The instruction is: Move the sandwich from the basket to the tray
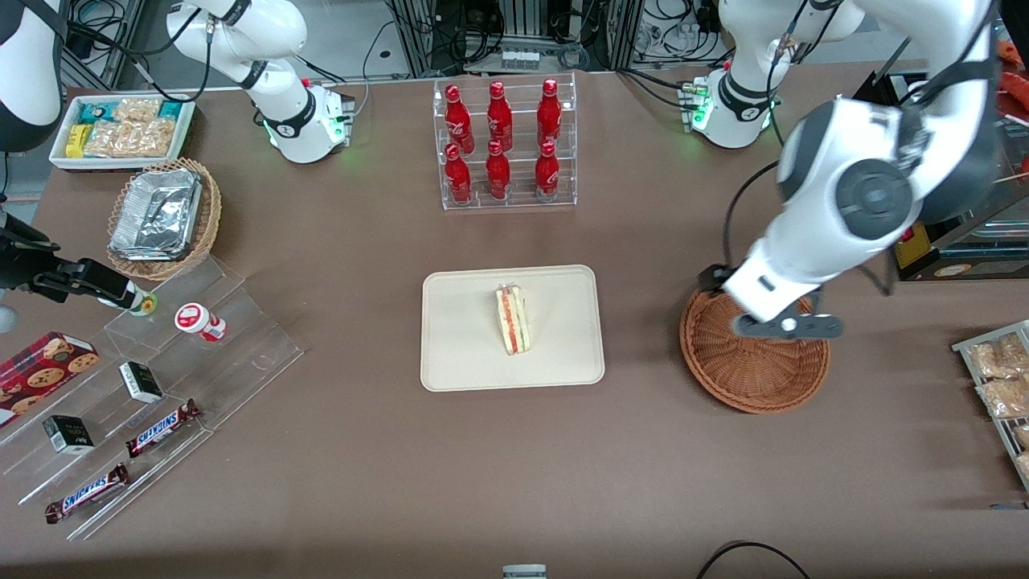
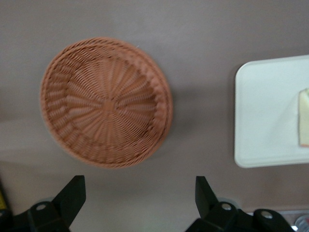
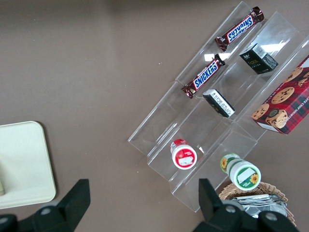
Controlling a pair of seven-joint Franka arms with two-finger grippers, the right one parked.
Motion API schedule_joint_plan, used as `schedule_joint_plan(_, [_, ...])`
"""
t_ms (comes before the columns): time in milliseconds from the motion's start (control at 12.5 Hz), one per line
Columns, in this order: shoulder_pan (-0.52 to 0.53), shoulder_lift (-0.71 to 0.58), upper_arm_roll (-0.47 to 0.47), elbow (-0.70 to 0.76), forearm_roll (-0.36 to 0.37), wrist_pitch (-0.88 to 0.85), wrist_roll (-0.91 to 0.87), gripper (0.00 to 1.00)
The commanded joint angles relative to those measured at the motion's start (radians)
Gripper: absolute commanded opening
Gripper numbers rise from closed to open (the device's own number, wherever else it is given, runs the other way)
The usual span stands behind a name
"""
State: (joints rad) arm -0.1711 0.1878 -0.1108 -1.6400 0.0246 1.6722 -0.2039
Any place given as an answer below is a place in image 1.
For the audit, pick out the red cookie box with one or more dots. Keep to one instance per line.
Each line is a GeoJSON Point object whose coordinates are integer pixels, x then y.
{"type": "Point", "coordinates": [44, 370]}

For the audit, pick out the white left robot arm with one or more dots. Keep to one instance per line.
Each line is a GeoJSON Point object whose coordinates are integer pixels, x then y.
{"type": "Point", "coordinates": [872, 193]}

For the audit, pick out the red white yogurt cup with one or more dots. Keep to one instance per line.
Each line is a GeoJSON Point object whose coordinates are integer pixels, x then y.
{"type": "Point", "coordinates": [197, 320]}

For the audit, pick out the small clear cracker bag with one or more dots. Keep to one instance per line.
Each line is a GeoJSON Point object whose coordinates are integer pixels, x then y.
{"type": "Point", "coordinates": [137, 110]}

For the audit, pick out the light wicker basket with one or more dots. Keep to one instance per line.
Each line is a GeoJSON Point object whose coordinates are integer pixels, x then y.
{"type": "Point", "coordinates": [205, 233]}

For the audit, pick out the large clear cracker bag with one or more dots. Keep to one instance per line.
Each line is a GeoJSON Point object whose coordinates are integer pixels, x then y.
{"type": "Point", "coordinates": [133, 138]}

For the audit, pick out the small black box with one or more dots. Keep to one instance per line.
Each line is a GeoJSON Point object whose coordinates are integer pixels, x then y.
{"type": "Point", "coordinates": [68, 434]}
{"type": "Point", "coordinates": [141, 382]}

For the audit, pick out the triangular sandwich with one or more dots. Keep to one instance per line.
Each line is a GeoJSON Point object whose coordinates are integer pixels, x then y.
{"type": "Point", "coordinates": [513, 322]}

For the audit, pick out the clear bag of pastries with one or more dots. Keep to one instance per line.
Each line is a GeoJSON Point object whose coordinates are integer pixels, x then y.
{"type": "Point", "coordinates": [997, 358]}
{"type": "Point", "coordinates": [1024, 466]}
{"type": "Point", "coordinates": [1022, 436]}
{"type": "Point", "coordinates": [1005, 396]}

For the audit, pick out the small grey device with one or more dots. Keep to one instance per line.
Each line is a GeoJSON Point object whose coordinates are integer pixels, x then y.
{"type": "Point", "coordinates": [524, 572]}

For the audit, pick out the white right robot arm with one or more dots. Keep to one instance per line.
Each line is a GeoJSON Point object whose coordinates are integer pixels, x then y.
{"type": "Point", "coordinates": [241, 32]}

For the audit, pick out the white power strip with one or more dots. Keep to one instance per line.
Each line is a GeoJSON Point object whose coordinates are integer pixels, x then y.
{"type": "Point", "coordinates": [520, 58]}

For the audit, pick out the stack of foil trays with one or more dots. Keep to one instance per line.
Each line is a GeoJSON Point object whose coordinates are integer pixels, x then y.
{"type": "Point", "coordinates": [157, 213]}

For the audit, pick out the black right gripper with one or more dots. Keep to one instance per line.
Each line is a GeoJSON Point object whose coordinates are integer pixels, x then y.
{"type": "Point", "coordinates": [18, 268]}

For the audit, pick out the yellow snack packet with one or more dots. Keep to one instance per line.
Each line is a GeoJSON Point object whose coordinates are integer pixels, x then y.
{"type": "Point", "coordinates": [76, 141]}

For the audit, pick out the clear acrylic stepped display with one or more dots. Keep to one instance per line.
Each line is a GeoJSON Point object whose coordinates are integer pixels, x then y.
{"type": "Point", "coordinates": [241, 354]}

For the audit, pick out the aluminium equipment rack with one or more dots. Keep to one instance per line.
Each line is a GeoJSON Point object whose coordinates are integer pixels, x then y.
{"type": "Point", "coordinates": [514, 20]}

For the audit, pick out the red cola bottle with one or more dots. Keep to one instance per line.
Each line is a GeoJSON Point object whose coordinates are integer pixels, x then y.
{"type": "Point", "coordinates": [458, 177]}
{"type": "Point", "coordinates": [498, 173]}
{"type": "Point", "coordinates": [549, 112]}
{"type": "Point", "coordinates": [547, 173]}
{"type": "Point", "coordinates": [458, 121]}
{"type": "Point", "coordinates": [499, 117]}

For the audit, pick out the white rectangular snack tray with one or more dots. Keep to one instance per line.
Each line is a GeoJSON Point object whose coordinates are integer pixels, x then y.
{"type": "Point", "coordinates": [60, 157]}

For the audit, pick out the teal snack packet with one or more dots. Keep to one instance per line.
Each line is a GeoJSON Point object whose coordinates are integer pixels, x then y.
{"type": "Point", "coordinates": [93, 113]}
{"type": "Point", "coordinates": [170, 110]}

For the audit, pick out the small green yellow bottle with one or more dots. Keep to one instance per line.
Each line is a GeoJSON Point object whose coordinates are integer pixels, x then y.
{"type": "Point", "coordinates": [145, 305]}

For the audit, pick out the round brown wicker basket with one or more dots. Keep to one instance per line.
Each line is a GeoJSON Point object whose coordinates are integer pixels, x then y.
{"type": "Point", "coordinates": [748, 374]}

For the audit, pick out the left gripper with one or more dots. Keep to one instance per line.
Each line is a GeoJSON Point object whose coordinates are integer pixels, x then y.
{"type": "Point", "coordinates": [711, 278]}

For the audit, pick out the beige rectangular tray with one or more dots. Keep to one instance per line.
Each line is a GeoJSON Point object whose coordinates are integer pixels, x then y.
{"type": "Point", "coordinates": [458, 338]}

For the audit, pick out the clear acrylic bottle rack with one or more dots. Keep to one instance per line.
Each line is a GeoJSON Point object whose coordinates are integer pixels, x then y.
{"type": "Point", "coordinates": [521, 181]}

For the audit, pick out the snickers bar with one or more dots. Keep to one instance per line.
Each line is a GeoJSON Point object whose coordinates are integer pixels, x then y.
{"type": "Point", "coordinates": [87, 493]}
{"type": "Point", "coordinates": [161, 429]}

